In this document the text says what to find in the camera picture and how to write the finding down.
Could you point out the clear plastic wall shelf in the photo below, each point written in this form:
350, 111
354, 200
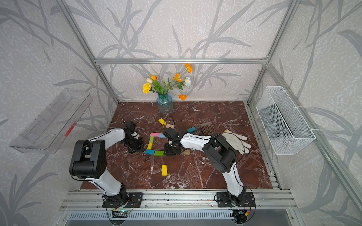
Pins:
48, 131

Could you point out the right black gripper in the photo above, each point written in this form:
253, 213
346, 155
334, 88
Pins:
166, 151

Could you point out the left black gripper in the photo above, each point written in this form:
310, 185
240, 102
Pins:
138, 148

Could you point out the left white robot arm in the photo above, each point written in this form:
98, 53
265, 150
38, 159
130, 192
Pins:
89, 160

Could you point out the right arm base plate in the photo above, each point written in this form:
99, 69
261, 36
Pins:
224, 200

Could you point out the brown slotted wooden tray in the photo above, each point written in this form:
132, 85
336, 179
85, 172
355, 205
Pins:
207, 128

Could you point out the yellow block front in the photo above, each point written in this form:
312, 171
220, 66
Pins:
164, 170

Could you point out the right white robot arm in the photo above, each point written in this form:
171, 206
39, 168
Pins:
219, 152

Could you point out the white wire mesh basket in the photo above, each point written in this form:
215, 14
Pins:
286, 128

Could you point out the blue glass vase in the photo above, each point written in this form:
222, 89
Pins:
164, 103

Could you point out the pink block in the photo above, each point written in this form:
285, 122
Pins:
154, 134

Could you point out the white glove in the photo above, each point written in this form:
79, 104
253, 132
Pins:
238, 142

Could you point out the artificial flower bouquet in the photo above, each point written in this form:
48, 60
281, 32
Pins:
162, 88

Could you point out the yellow block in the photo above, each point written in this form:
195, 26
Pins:
162, 121
164, 170

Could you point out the right circuit board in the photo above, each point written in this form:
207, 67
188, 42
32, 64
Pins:
240, 215

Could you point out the yellow block near vase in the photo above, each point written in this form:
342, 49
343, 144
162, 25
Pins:
162, 121

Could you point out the teal block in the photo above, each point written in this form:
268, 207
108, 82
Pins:
191, 130
150, 152

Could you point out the circuit board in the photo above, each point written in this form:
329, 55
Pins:
116, 213
240, 215

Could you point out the tan wooden block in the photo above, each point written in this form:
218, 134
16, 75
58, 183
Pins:
170, 126
186, 152

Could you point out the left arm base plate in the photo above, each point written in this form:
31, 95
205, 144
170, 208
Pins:
130, 200

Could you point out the left circuit board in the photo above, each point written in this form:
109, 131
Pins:
116, 213

